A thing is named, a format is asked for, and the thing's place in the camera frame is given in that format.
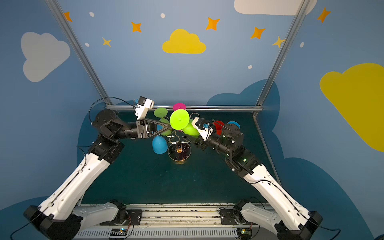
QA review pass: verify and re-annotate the red wine glass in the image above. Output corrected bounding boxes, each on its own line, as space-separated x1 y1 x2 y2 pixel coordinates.
214 121 225 136

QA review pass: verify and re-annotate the aluminium frame post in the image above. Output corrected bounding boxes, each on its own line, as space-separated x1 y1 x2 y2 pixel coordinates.
256 0 311 109
45 0 113 105

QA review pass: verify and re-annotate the right circuit board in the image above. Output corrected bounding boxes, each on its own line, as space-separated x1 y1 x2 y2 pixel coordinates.
236 228 253 240

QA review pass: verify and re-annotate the green wine glass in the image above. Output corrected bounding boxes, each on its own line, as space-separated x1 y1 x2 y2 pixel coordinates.
154 108 168 120
170 109 199 137

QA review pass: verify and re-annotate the gold wire glass rack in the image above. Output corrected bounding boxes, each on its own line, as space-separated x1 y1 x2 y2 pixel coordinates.
168 113 200 165

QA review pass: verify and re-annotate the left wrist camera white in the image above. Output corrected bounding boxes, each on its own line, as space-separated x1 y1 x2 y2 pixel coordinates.
134 96 155 120

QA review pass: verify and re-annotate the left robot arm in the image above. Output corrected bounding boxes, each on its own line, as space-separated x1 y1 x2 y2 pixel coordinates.
24 109 171 240

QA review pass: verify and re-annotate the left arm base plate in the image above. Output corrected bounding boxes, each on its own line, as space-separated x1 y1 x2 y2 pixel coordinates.
99 209 143 226

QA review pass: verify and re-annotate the blue wine glass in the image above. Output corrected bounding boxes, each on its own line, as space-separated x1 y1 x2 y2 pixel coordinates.
152 134 168 155
228 121 241 129

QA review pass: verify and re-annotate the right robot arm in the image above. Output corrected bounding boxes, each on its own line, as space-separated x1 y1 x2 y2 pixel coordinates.
192 118 323 240

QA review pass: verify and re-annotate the left aluminium frame post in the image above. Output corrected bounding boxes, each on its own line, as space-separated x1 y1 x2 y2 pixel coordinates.
45 0 113 105

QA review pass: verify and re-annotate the right aluminium frame post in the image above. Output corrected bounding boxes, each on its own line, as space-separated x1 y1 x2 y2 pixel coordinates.
256 0 311 109

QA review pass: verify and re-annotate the pink wine glass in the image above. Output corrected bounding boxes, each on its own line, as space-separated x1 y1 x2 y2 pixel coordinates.
173 103 187 111

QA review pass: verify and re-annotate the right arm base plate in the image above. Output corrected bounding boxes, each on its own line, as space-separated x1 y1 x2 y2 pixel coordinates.
218 208 251 225

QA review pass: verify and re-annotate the back aluminium frame bar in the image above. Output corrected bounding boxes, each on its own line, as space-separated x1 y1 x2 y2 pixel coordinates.
106 105 263 112

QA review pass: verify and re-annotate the left circuit board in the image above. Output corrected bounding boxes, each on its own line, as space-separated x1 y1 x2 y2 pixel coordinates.
109 228 131 240

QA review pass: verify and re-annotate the circuit board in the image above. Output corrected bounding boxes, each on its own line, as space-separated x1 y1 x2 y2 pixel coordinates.
109 228 131 240
236 228 253 240

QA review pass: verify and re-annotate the aluminium front rail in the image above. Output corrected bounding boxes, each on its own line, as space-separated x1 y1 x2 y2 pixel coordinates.
49 203 310 240

